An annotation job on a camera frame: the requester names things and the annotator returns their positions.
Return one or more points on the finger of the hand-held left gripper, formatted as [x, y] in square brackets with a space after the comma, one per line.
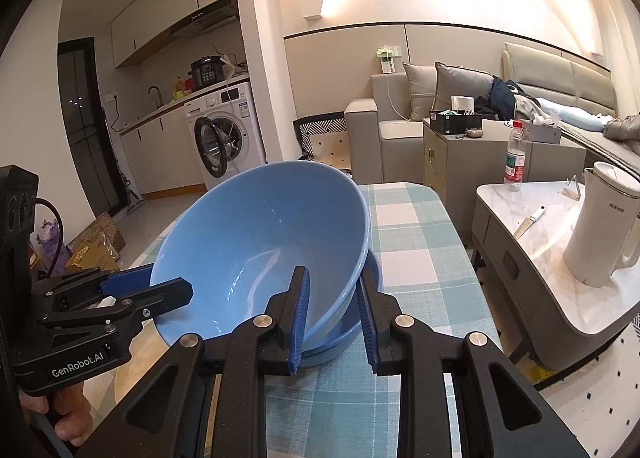
[160, 294]
[127, 280]

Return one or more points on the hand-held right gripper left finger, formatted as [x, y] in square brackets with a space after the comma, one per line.
[300, 318]

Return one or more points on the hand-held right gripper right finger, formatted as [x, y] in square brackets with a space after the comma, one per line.
[369, 328]

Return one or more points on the blue bowl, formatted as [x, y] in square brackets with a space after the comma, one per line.
[332, 350]
[250, 228]

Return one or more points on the person's left hand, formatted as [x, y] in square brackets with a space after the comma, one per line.
[70, 413]

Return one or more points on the cardboard box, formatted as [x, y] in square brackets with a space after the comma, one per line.
[97, 243]

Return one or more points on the purple bag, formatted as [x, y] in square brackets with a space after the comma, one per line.
[52, 248]

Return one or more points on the floor mop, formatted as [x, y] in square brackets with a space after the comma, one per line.
[131, 198]

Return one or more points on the checked tablecloth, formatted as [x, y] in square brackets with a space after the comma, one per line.
[410, 238]

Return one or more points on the kitchen counter cabinet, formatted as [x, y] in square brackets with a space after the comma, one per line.
[160, 153]

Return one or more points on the dark glass door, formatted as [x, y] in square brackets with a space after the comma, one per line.
[90, 128]

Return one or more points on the marble top coffee table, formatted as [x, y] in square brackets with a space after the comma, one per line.
[530, 278]

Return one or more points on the white washing machine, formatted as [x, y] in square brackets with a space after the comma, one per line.
[230, 138]

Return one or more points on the grey side cabinet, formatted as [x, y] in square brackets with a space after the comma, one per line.
[460, 168]

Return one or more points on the kitchen faucet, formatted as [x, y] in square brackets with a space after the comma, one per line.
[156, 95]

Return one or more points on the grey sofa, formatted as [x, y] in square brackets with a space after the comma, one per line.
[365, 138]

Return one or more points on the yellow oil bottle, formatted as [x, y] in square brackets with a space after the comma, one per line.
[179, 85]

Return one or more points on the black box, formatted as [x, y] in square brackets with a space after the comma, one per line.
[450, 124]

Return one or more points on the clear water bottle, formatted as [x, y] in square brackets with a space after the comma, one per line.
[514, 163]

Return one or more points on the small grey pouch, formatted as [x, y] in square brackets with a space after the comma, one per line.
[473, 132]

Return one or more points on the black pressure cooker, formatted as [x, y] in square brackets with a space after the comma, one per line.
[207, 72]

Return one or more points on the grey pillow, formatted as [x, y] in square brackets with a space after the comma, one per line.
[460, 88]
[417, 88]

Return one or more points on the clear small stand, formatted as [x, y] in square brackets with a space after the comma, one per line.
[572, 190]

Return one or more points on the white electric kettle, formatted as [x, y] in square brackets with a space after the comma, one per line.
[600, 228]

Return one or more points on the grey box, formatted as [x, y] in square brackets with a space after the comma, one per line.
[542, 132]

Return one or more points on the dark blue clothing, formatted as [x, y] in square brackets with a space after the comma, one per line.
[502, 98]

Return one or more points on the range hood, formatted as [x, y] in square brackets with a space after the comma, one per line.
[205, 20]

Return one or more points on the upper kitchen cabinets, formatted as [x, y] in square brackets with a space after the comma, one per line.
[170, 8]

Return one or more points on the bed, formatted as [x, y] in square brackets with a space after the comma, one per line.
[590, 143]

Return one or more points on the light blue pillow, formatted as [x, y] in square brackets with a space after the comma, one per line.
[570, 115]

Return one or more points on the padded bed headboard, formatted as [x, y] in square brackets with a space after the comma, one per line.
[550, 73]

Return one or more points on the grey down jacket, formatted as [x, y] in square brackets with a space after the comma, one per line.
[625, 130]

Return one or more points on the wall outlet with charger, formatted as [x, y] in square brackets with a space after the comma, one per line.
[387, 60]

